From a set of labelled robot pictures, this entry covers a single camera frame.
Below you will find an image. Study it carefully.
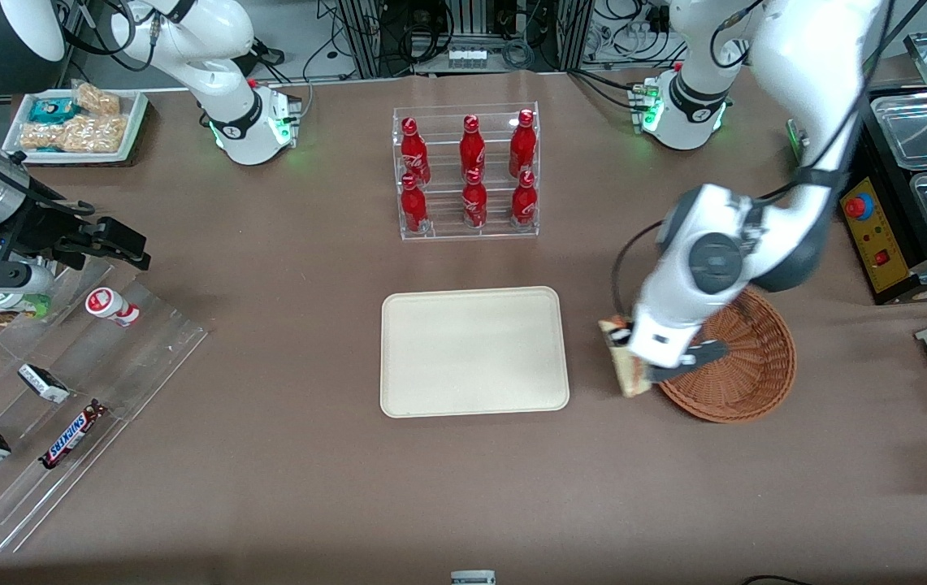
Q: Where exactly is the triangle sandwich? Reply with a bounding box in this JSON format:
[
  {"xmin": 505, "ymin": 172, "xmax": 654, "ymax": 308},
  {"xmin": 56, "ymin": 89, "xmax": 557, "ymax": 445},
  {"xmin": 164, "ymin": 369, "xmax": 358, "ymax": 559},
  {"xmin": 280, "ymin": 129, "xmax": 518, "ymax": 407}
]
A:
[{"xmin": 599, "ymin": 318, "xmax": 653, "ymax": 399}]

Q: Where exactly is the round brown wicker basket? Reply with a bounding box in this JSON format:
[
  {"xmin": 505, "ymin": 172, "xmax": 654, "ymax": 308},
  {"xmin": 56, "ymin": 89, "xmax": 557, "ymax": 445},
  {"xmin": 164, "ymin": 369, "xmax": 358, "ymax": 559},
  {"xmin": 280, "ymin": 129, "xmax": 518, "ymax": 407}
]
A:
[{"xmin": 656, "ymin": 288, "xmax": 797, "ymax": 423}]

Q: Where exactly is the white snack tray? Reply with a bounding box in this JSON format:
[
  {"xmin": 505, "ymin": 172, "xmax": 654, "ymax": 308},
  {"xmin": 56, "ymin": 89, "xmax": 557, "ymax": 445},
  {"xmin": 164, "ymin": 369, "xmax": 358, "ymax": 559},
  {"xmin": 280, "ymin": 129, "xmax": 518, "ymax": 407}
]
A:
[{"xmin": 3, "ymin": 89, "xmax": 149, "ymax": 167}]

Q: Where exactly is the cream plastic tray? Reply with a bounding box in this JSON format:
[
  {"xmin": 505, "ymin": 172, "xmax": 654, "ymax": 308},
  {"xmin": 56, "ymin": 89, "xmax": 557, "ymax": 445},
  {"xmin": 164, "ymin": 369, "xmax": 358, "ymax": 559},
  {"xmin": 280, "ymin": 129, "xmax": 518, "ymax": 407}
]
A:
[{"xmin": 380, "ymin": 286, "xmax": 570, "ymax": 418}]

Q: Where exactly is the small white yogurt bottle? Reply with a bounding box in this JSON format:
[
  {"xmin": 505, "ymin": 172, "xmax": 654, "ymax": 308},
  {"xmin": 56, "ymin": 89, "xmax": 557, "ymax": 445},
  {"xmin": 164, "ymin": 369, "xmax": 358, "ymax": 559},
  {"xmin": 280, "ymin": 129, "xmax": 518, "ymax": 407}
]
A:
[{"xmin": 84, "ymin": 286, "xmax": 141, "ymax": 328}]

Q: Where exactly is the clear rice cracker packet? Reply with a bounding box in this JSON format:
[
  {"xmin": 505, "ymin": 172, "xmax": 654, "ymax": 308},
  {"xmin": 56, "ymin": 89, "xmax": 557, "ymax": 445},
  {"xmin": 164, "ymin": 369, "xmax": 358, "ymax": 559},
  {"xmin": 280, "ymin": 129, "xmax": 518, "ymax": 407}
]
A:
[
  {"xmin": 72, "ymin": 81, "xmax": 122, "ymax": 116},
  {"xmin": 19, "ymin": 122, "xmax": 66, "ymax": 152},
  {"xmin": 61, "ymin": 114, "xmax": 130, "ymax": 155}
]

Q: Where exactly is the clear acrylic stepped display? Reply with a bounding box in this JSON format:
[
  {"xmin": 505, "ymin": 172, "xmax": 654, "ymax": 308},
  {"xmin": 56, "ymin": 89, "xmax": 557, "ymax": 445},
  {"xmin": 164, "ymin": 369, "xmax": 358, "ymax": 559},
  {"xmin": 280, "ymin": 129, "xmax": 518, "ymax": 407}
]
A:
[{"xmin": 0, "ymin": 258, "xmax": 209, "ymax": 554}]

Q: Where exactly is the teal snack packet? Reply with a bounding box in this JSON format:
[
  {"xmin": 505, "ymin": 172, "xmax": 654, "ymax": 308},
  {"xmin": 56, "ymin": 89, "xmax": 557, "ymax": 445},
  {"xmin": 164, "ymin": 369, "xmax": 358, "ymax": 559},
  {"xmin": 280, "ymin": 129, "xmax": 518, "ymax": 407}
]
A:
[{"xmin": 28, "ymin": 97, "xmax": 79, "ymax": 125}]

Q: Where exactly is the red cola bottle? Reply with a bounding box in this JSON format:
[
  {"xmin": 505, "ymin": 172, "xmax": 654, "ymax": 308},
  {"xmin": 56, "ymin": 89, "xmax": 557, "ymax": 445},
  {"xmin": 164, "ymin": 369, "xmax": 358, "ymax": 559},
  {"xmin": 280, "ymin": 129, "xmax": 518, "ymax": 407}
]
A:
[
  {"xmin": 401, "ymin": 174, "xmax": 430, "ymax": 235},
  {"xmin": 460, "ymin": 115, "xmax": 487, "ymax": 176},
  {"xmin": 511, "ymin": 171, "xmax": 538, "ymax": 228},
  {"xmin": 401, "ymin": 117, "xmax": 431, "ymax": 186},
  {"xmin": 461, "ymin": 168, "xmax": 488, "ymax": 230},
  {"xmin": 509, "ymin": 109, "xmax": 537, "ymax": 178}
]

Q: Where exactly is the brown snickers bar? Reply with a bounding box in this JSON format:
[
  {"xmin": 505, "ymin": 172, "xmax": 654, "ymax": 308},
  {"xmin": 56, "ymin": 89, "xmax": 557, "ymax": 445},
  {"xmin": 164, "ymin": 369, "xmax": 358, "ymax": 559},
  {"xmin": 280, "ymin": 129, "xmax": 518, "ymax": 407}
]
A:
[{"xmin": 38, "ymin": 399, "xmax": 111, "ymax": 470}]

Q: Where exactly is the clear acrylic bottle rack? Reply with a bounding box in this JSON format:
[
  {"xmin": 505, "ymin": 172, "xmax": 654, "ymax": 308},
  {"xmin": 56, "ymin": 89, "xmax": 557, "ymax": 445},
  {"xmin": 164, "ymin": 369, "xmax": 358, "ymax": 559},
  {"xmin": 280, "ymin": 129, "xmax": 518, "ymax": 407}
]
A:
[{"xmin": 392, "ymin": 102, "xmax": 540, "ymax": 241}]

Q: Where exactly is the black food warmer yellow panel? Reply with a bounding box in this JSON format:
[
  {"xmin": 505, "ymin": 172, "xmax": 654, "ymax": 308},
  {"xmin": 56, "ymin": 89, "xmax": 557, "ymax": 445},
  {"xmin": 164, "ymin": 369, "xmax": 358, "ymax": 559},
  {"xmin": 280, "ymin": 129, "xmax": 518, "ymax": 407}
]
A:
[{"xmin": 837, "ymin": 31, "xmax": 927, "ymax": 306}]

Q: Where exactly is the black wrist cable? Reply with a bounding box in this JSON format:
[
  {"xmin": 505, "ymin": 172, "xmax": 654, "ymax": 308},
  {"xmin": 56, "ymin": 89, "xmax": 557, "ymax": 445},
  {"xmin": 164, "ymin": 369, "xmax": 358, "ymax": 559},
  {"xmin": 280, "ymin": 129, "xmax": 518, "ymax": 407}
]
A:
[{"xmin": 610, "ymin": 217, "xmax": 677, "ymax": 324}]

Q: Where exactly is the black base cable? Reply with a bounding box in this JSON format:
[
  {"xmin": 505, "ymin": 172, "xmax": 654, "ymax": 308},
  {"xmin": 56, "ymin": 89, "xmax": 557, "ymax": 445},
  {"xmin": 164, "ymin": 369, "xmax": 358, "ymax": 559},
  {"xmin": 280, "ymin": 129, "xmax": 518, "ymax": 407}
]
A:
[{"xmin": 567, "ymin": 70, "xmax": 643, "ymax": 110}]

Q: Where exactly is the aluminium frame post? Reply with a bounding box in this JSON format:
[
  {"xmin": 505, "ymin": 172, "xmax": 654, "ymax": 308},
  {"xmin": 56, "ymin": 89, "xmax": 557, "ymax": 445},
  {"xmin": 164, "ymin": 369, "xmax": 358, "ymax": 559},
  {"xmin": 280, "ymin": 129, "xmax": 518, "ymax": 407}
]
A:
[
  {"xmin": 336, "ymin": 0, "xmax": 399, "ymax": 80},
  {"xmin": 558, "ymin": 0, "xmax": 596, "ymax": 72}
]

